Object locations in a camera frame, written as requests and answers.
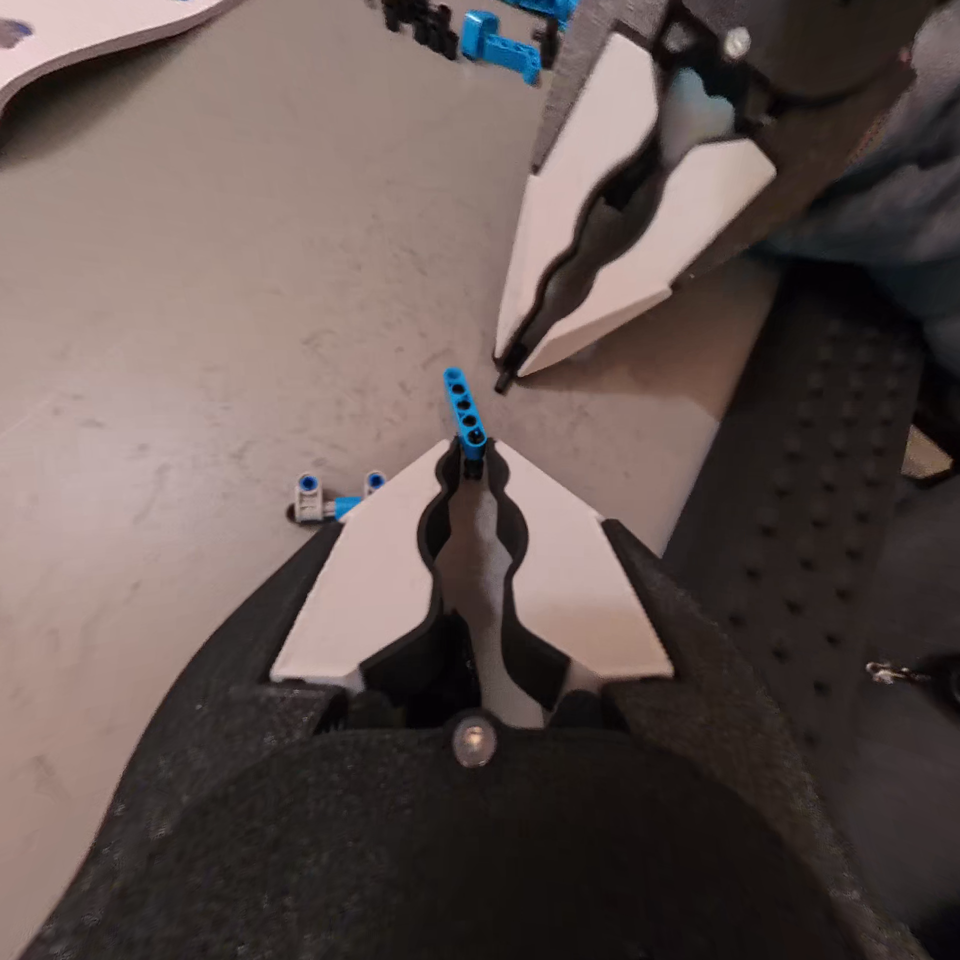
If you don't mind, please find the blue five-hole beam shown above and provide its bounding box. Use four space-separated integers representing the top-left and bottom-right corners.
441 365 491 461

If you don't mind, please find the black dimpled pad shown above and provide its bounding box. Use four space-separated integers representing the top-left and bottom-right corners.
659 261 960 960

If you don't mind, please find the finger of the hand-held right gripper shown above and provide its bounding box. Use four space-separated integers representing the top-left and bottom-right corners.
516 137 779 378
493 32 665 372

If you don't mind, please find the grey desk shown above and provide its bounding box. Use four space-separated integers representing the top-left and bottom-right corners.
0 0 783 957

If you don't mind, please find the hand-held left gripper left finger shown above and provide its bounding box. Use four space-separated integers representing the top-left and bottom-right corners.
268 437 460 687

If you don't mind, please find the building instruction booklet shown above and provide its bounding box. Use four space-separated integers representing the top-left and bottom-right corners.
0 0 243 115

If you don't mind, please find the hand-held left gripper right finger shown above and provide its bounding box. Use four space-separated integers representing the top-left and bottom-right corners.
486 439 675 685

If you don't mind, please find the pile of small building pieces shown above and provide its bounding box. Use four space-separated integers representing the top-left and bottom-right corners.
378 0 579 88

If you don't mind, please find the grey and blue connector assembly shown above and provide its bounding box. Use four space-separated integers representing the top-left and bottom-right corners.
286 468 390 527

